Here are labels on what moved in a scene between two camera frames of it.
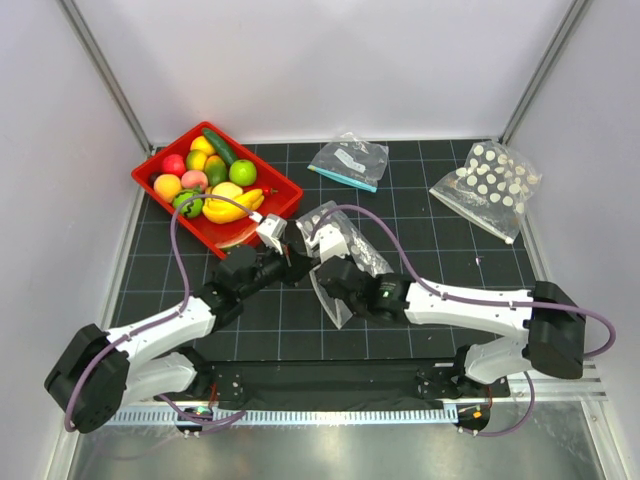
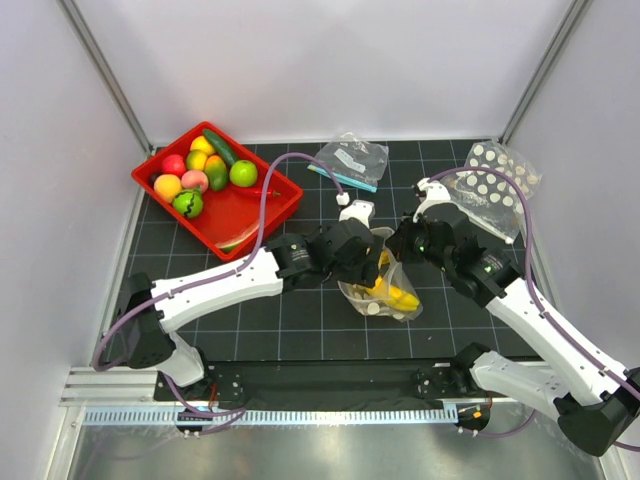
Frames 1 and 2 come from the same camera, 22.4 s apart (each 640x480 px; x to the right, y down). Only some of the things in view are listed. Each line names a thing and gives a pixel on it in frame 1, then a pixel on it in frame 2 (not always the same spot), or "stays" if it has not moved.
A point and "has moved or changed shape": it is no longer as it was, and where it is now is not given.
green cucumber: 220,146 stays
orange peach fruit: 167,186 stays
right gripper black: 348,259 to 399,242
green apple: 242,172 stays
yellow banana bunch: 221,211 has moved or changed shape
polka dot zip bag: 356,246 has moved or changed shape
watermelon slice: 237,240 stays
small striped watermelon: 190,208 stays
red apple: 173,164 stays
